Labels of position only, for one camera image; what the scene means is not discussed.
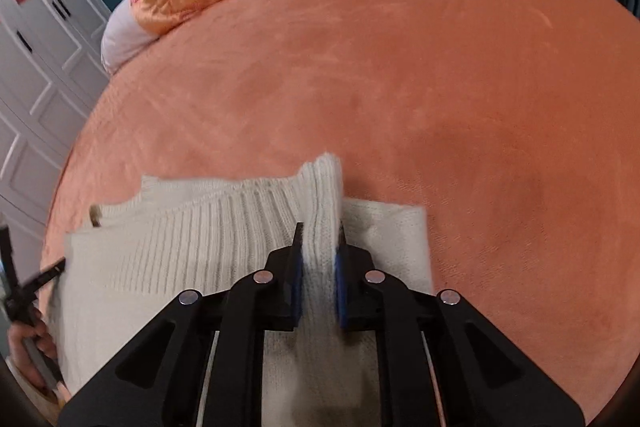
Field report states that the white wardrobe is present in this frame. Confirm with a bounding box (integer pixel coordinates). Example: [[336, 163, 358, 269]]
[[0, 0, 112, 258]]

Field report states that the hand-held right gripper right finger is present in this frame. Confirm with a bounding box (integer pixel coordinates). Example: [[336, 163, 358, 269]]
[[335, 227, 586, 427]]

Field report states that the person's left hand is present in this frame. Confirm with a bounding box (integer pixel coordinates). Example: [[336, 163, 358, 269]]
[[9, 322, 62, 391]]

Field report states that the orange fleece blanket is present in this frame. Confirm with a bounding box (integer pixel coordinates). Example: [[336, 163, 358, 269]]
[[42, 0, 640, 427]]

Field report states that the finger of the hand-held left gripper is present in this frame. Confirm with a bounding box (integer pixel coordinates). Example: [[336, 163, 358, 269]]
[[0, 218, 20, 304], [24, 258, 67, 294]]

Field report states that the cream knit cardigan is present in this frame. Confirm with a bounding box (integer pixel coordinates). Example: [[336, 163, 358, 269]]
[[52, 152, 433, 427]]

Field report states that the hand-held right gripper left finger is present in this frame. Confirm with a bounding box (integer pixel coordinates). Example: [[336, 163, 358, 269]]
[[59, 222, 305, 427]]

